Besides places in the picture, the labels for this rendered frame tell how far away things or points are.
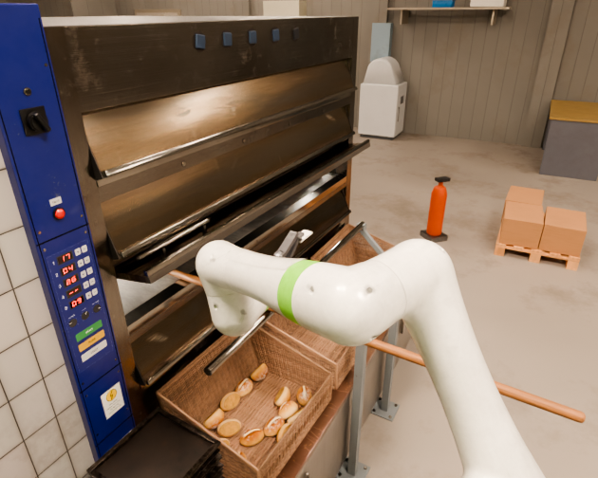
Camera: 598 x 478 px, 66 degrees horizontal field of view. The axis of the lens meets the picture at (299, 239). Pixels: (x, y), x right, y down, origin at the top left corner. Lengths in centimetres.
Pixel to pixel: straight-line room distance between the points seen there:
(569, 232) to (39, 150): 426
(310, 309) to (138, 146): 95
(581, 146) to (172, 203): 640
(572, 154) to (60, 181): 683
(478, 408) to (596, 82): 825
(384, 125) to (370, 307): 803
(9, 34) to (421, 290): 102
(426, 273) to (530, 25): 817
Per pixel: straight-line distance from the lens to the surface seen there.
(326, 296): 69
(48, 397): 159
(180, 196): 170
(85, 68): 141
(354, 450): 249
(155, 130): 157
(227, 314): 106
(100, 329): 156
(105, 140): 145
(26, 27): 129
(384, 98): 858
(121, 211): 154
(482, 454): 88
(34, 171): 130
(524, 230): 474
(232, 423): 200
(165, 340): 185
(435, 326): 80
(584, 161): 748
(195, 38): 170
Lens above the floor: 213
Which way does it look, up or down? 27 degrees down
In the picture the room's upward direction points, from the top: straight up
